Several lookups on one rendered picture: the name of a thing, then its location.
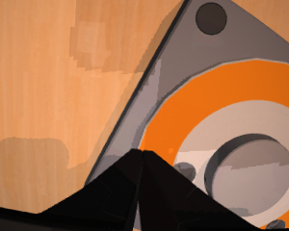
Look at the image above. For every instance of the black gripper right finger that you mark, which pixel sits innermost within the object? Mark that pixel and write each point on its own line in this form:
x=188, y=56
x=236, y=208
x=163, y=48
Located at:
x=170, y=202

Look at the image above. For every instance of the orange and white round plate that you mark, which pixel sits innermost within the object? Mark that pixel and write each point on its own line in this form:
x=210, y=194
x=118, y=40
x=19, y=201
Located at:
x=218, y=104

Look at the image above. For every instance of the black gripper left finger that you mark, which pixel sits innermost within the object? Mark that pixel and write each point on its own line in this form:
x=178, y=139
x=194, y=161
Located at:
x=108, y=203

